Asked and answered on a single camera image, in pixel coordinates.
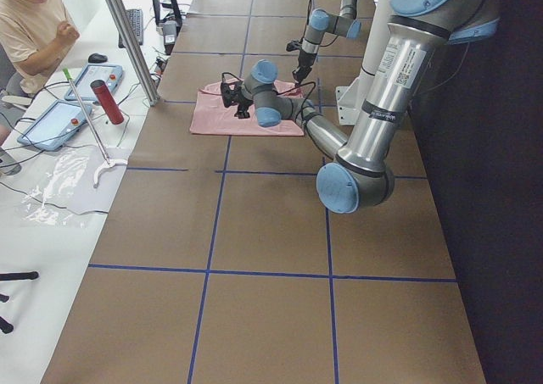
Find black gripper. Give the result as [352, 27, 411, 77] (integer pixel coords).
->
[292, 49, 316, 83]
[234, 97, 254, 120]

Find pink printed t-shirt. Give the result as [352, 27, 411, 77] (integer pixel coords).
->
[189, 82, 303, 136]

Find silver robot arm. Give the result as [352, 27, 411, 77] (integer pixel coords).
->
[286, 0, 361, 83]
[221, 0, 500, 214]

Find person's right hand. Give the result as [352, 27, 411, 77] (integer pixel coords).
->
[55, 20, 80, 46]

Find red cylindrical bottle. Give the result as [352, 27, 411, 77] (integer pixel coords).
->
[90, 80, 124, 125]

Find far teach pendant tablet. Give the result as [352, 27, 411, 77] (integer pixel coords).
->
[64, 63, 125, 103]

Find teach pendant tablet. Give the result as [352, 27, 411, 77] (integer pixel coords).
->
[17, 101, 92, 152]
[64, 63, 125, 103]

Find reacher grabber stick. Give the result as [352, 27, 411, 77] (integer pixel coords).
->
[63, 68, 128, 188]

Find black keyboard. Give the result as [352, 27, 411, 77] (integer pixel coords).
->
[126, 8, 144, 45]

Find black computer mouse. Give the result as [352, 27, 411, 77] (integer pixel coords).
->
[87, 53, 108, 64]

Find clear plastic bag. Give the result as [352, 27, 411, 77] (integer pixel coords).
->
[19, 145, 108, 228]

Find near teach pendant tablet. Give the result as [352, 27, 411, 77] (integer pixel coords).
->
[17, 101, 92, 152]

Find person in beige shirt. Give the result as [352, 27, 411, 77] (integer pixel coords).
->
[1, 0, 77, 96]

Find black tripod legs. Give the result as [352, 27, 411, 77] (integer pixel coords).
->
[1, 270, 40, 334]

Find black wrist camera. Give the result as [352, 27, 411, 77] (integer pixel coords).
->
[286, 40, 302, 52]
[220, 72, 243, 108]

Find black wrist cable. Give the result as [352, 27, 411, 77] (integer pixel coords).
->
[301, 0, 315, 42]
[221, 72, 318, 122]

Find white camera post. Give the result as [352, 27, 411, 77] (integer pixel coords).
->
[335, 0, 392, 125]

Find aluminium frame post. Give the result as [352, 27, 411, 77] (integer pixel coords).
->
[105, 0, 160, 107]

